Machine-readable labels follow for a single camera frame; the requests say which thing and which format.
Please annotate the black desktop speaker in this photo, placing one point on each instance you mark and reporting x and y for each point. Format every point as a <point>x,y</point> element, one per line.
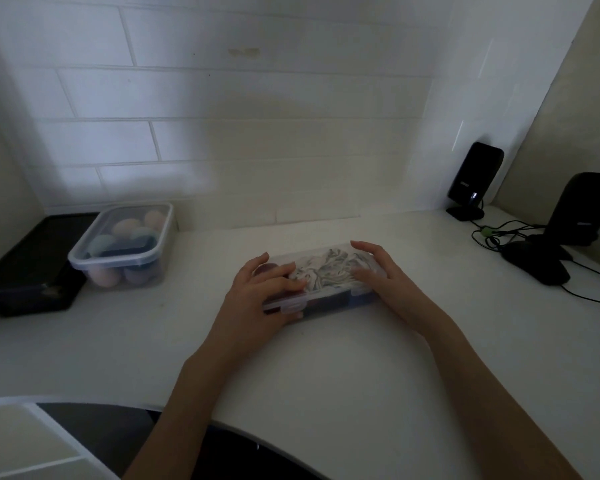
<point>582,209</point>
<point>475,174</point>

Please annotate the person's right hand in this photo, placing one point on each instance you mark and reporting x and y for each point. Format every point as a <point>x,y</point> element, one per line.
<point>395,289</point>

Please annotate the white cabinet frame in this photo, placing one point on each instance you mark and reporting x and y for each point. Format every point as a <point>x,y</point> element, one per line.
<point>25,439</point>

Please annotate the red scrunchie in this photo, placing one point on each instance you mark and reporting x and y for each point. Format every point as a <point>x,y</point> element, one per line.
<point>267,269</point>

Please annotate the person's left hand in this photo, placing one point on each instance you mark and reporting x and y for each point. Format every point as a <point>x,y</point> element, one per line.
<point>255,309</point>

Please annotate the small clear hinged box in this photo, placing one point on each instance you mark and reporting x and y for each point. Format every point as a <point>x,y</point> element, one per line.
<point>320,304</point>

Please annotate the black computer mouse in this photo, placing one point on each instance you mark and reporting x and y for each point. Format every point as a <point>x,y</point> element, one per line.
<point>537,264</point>

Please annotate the pile of pastel makeup sponges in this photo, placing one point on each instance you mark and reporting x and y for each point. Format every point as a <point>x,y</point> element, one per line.
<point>127,227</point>

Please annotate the clear lidded sponge container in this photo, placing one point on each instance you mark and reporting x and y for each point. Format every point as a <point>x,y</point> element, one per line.
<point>80,262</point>

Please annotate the white patterned scrunchie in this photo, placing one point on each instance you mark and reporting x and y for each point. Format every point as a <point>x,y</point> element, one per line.
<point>325,272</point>

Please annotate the person's left forearm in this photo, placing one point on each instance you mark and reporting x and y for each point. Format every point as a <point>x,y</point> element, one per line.
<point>180,424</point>

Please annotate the person's dark clothing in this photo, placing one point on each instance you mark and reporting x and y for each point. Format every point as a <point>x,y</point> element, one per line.
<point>110,434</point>

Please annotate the person's right forearm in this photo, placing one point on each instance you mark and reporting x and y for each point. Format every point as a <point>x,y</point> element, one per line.
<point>505,404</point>

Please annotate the black tray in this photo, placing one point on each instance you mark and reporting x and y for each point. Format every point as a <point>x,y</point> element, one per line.
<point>30,274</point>

